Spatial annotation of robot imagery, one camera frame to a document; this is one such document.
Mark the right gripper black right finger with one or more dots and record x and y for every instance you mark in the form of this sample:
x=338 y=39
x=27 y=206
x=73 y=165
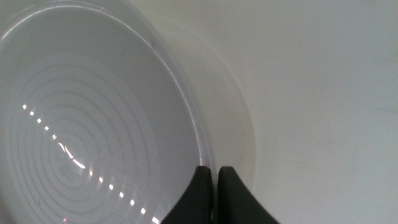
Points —
x=239 y=205

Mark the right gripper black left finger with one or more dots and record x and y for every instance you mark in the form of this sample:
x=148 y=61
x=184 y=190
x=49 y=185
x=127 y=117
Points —
x=194 y=202

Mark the white shallow bowl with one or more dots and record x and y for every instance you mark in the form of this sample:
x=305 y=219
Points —
x=228 y=124

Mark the grey shallow bowl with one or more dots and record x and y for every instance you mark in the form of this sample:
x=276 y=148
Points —
x=99 y=118

